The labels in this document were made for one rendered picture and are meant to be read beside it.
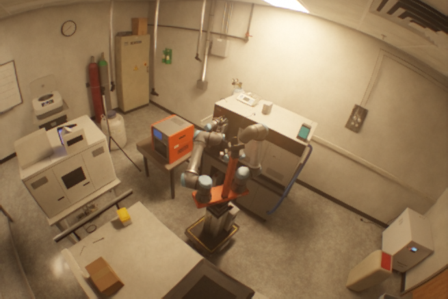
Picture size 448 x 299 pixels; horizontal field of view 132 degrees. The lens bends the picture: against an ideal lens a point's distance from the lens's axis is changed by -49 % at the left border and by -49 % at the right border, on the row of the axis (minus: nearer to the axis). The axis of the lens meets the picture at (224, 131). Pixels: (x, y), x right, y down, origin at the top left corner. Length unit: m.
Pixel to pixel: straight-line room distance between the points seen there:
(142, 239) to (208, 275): 0.69
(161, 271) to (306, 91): 2.86
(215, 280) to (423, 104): 3.18
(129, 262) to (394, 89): 3.52
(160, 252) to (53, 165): 1.09
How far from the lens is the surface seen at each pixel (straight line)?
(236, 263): 2.62
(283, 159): 2.21
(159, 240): 1.69
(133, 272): 1.63
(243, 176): 1.71
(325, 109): 3.07
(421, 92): 3.20
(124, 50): 4.65
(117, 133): 3.77
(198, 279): 1.27
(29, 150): 1.87
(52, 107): 4.09
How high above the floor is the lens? 2.43
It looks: 32 degrees down
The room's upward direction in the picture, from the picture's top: 10 degrees clockwise
